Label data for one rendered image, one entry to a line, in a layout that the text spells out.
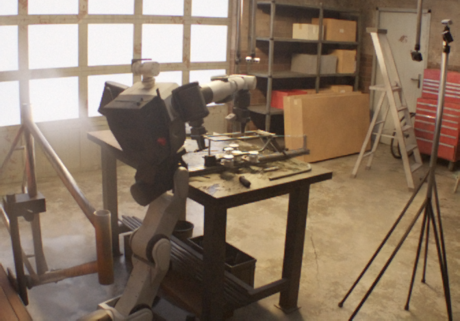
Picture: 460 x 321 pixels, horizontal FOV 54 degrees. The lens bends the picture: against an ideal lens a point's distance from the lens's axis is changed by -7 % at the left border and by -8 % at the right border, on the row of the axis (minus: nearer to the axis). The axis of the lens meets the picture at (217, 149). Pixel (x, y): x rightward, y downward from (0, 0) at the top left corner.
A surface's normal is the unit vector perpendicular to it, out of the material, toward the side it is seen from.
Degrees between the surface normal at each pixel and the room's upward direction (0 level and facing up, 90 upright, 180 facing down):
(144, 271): 59
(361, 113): 82
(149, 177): 65
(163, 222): 90
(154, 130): 86
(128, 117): 109
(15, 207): 90
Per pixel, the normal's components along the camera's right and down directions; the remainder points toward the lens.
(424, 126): -0.80, 0.12
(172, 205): 0.49, 0.54
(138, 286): -0.56, -0.36
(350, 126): 0.59, 0.07
